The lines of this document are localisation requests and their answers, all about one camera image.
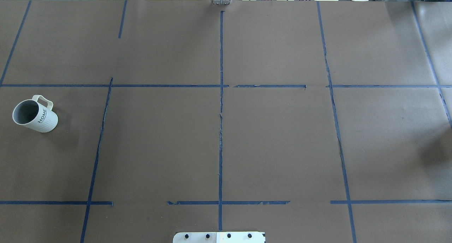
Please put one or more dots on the white ribbed HOME mug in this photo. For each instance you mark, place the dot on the white ribbed HOME mug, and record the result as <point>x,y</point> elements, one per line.
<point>36,114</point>

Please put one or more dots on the white pillar with base plate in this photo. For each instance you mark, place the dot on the white pillar with base plate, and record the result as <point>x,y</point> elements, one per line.
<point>220,237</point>

